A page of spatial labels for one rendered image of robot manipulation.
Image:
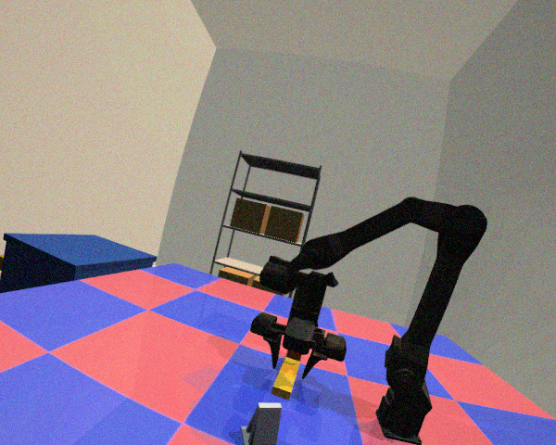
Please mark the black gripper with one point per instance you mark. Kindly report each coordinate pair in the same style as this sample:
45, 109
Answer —
333, 346

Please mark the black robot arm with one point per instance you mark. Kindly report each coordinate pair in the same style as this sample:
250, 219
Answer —
407, 401

